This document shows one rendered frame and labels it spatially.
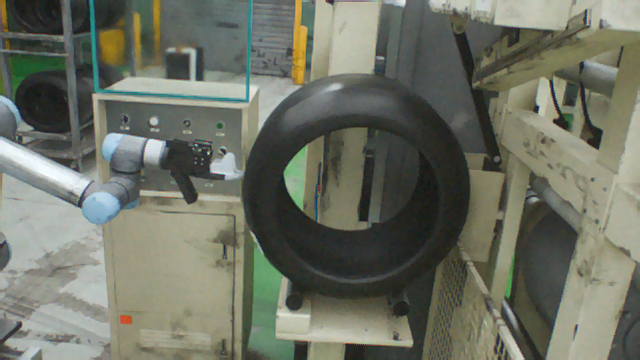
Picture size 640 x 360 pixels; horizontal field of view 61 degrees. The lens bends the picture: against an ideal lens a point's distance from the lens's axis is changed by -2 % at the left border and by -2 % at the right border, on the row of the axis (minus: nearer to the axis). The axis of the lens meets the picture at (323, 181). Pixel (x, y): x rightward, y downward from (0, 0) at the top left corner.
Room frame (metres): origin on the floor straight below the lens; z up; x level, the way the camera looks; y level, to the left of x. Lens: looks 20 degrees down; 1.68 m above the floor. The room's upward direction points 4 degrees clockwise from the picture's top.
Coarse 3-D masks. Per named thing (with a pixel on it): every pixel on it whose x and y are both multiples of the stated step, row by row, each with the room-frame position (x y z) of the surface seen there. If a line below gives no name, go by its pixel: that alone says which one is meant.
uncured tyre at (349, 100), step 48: (288, 96) 1.45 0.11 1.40; (336, 96) 1.27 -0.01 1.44; (384, 96) 1.27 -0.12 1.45; (288, 144) 1.24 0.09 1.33; (432, 144) 1.25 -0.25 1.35; (288, 192) 1.53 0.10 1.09; (432, 192) 1.52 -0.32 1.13; (288, 240) 1.46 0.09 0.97; (336, 240) 1.52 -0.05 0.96; (384, 240) 1.52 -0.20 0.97; (432, 240) 1.24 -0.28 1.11; (336, 288) 1.24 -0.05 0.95; (384, 288) 1.25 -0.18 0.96
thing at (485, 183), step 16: (480, 160) 1.74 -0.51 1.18; (480, 176) 1.55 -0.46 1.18; (496, 176) 1.55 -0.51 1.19; (480, 192) 1.55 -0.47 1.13; (496, 192) 1.55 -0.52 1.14; (480, 208) 1.55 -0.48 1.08; (496, 208) 1.55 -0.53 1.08; (480, 224) 1.55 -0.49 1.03; (464, 240) 1.55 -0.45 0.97; (480, 240) 1.55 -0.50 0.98; (448, 256) 1.55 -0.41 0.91; (480, 256) 1.55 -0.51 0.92
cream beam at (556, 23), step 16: (432, 0) 1.56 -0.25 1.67; (448, 0) 1.38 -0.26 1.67; (464, 0) 1.21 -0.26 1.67; (496, 0) 1.00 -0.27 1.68; (512, 0) 1.00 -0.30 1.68; (528, 0) 1.00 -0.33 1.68; (544, 0) 1.00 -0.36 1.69; (560, 0) 1.00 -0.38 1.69; (464, 16) 1.20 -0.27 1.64; (480, 16) 1.08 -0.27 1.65; (496, 16) 1.00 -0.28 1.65; (512, 16) 1.00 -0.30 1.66; (528, 16) 1.00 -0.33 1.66; (544, 16) 1.00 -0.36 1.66; (560, 16) 1.00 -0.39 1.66; (560, 32) 1.01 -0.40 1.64
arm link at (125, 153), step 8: (112, 136) 1.33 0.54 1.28; (120, 136) 1.34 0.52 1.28; (128, 136) 1.34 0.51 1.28; (104, 144) 1.31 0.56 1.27; (112, 144) 1.31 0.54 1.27; (120, 144) 1.31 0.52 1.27; (128, 144) 1.32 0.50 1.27; (136, 144) 1.32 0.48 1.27; (144, 144) 1.32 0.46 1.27; (104, 152) 1.31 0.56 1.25; (112, 152) 1.31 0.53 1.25; (120, 152) 1.31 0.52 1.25; (128, 152) 1.31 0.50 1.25; (136, 152) 1.31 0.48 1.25; (144, 152) 1.31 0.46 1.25; (112, 160) 1.32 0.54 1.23; (120, 160) 1.31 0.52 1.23; (128, 160) 1.31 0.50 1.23; (136, 160) 1.31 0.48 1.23; (120, 168) 1.31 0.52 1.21; (128, 168) 1.31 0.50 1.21; (136, 168) 1.33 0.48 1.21
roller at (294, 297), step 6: (288, 282) 1.32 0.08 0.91; (288, 288) 1.29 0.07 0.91; (294, 288) 1.27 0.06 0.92; (300, 288) 1.28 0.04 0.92; (288, 294) 1.25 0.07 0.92; (294, 294) 1.25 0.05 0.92; (300, 294) 1.26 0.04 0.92; (288, 300) 1.24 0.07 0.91; (294, 300) 1.24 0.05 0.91; (300, 300) 1.24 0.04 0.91; (288, 306) 1.24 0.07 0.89; (294, 306) 1.24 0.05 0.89; (300, 306) 1.24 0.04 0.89
